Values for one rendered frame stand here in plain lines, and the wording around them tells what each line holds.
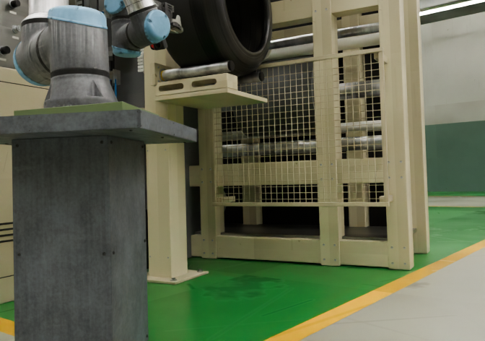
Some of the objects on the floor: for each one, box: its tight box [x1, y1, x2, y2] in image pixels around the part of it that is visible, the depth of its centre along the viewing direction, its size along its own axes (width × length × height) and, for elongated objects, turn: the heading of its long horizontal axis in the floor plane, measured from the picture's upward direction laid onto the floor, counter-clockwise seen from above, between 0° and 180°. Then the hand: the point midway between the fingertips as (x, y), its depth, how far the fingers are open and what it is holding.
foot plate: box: [147, 269, 209, 285], centre depth 235 cm, size 27×27×2 cm
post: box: [144, 0, 188, 278], centre depth 239 cm, size 13×13×250 cm
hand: (180, 32), depth 196 cm, fingers closed
